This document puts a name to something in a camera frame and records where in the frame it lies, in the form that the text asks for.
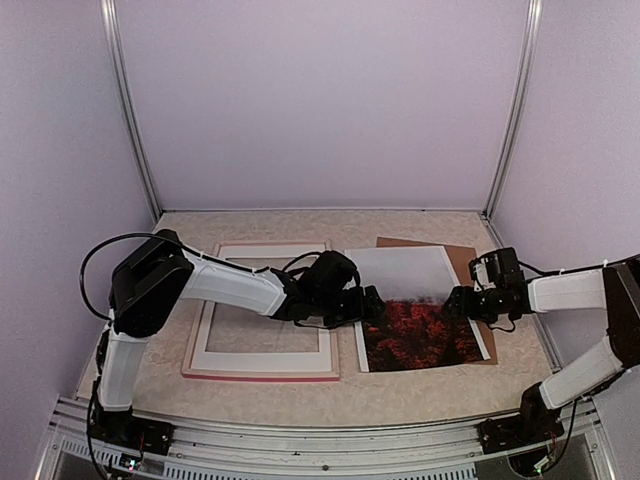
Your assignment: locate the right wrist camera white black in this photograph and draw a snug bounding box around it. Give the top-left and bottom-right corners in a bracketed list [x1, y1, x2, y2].
[468, 247, 527, 292]

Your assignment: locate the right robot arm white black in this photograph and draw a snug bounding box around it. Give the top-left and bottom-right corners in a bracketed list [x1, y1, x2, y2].
[443, 247, 639, 444]

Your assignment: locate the aluminium corner post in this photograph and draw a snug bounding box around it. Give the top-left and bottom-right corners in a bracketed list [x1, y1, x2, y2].
[100, 0, 164, 222]
[482, 0, 543, 223]

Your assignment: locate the front aluminium rail base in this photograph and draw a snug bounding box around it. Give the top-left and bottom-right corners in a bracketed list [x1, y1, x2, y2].
[31, 398, 620, 479]

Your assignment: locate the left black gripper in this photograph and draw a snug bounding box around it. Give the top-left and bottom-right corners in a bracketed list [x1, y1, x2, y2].
[314, 287, 386, 332]

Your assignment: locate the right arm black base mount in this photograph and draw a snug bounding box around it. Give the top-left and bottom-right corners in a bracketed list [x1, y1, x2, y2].
[476, 414, 565, 455]

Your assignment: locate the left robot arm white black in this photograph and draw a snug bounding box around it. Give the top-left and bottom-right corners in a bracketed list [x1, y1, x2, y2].
[91, 229, 385, 445]

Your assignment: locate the white mat board passe-partout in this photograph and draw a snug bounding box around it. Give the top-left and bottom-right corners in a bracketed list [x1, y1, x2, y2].
[185, 243, 335, 374]

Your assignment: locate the wooden picture frame pink edge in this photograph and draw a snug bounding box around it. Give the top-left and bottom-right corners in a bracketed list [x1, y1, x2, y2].
[181, 242, 339, 382]

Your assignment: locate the photo print white border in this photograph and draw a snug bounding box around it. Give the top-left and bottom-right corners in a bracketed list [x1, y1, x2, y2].
[345, 246, 491, 373]

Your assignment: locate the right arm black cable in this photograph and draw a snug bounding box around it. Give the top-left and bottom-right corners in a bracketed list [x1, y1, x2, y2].
[519, 257, 640, 279]

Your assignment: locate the right aluminium corner post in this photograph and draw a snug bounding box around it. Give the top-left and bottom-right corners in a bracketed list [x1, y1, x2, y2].
[482, 0, 543, 223]

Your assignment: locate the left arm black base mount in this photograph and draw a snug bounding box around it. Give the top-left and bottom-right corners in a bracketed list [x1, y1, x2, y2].
[89, 411, 175, 456]

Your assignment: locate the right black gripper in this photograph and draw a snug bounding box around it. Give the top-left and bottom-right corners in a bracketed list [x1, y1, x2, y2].
[444, 285, 504, 324]

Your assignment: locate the left aluminium corner post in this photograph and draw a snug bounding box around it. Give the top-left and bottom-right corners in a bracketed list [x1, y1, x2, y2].
[100, 0, 164, 222]

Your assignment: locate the brown cardboard backing board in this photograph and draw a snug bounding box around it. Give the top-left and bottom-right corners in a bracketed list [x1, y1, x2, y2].
[376, 237, 498, 366]

